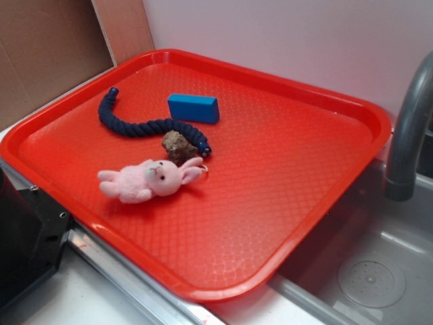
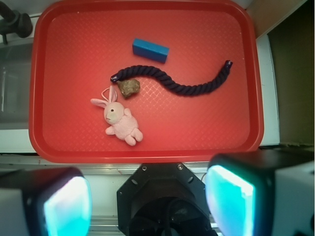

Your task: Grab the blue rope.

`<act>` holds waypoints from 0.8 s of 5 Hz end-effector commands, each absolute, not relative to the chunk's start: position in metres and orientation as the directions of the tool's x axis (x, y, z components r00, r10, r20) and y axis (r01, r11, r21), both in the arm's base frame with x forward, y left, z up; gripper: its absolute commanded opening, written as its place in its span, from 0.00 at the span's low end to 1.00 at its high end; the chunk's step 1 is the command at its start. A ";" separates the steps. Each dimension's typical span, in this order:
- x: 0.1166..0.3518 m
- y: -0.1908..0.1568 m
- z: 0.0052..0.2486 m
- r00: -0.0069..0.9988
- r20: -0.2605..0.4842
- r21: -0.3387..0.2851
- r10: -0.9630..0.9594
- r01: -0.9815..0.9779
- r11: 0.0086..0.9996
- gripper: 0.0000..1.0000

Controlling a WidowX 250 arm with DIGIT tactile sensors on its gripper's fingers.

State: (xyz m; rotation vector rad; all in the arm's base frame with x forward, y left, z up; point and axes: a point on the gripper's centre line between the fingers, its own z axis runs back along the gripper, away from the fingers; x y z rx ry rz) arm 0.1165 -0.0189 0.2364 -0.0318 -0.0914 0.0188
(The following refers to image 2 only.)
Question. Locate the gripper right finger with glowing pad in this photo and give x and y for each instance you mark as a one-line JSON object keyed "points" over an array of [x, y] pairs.
{"points": [[262, 193]]}

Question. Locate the black clamp knob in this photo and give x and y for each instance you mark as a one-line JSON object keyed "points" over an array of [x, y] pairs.
{"points": [[14, 22]]}

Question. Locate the pink plush bunny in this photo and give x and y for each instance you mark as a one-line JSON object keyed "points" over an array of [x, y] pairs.
{"points": [[122, 123]]}

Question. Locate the brown rough rock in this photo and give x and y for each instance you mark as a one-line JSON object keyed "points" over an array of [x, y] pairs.
{"points": [[129, 88]]}

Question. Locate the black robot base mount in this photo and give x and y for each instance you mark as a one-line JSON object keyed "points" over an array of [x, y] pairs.
{"points": [[163, 200]]}

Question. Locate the clear plastic bin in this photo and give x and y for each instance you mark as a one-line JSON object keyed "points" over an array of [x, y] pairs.
{"points": [[15, 74]]}

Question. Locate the red plastic tray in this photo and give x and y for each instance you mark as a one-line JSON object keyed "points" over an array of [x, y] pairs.
{"points": [[80, 44]]}

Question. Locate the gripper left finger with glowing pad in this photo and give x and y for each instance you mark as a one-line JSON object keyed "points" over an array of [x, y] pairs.
{"points": [[45, 202]]}

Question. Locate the blue rectangular block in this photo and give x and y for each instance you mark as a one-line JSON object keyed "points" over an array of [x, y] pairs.
{"points": [[150, 50]]}

